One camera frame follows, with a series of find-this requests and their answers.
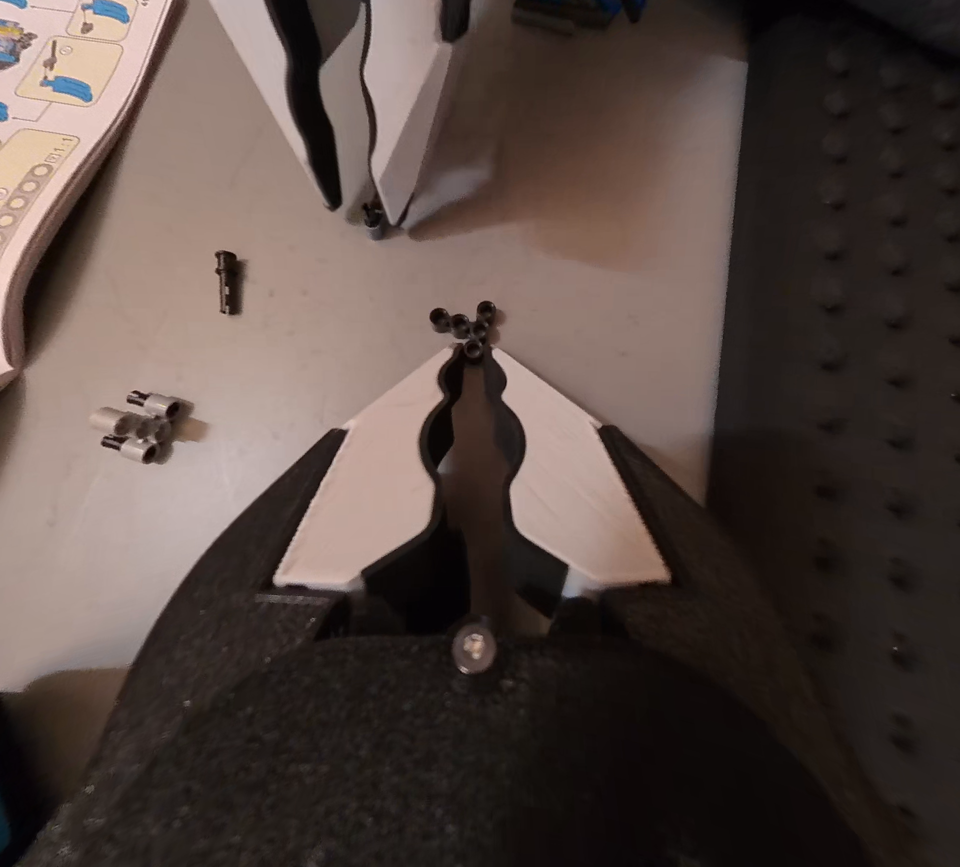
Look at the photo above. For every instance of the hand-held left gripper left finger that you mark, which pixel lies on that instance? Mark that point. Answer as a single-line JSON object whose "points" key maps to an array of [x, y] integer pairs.
{"points": [[360, 499]]}

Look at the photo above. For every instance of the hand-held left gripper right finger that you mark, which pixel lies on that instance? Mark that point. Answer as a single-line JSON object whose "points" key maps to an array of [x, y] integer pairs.
{"points": [[585, 499]]}

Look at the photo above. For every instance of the small grey connector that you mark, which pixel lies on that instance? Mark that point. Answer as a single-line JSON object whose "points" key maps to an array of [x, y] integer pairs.
{"points": [[375, 222]]}

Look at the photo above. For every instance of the cluster of black bushes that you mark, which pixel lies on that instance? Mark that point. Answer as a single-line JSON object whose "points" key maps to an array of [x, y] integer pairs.
{"points": [[466, 323]]}

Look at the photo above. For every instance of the building instruction booklet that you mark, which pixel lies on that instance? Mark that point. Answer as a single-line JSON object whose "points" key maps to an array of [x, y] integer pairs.
{"points": [[67, 132]]}

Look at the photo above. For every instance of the grey beam with holes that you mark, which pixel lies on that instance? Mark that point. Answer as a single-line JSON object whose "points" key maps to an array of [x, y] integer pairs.
{"points": [[139, 428]]}

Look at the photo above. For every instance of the long black pin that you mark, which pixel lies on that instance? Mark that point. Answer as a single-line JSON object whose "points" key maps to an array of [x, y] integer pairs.
{"points": [[228, 282]]}

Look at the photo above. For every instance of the grey desk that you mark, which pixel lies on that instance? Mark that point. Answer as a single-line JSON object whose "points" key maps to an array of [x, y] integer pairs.
{"points": [[300, 357]]}

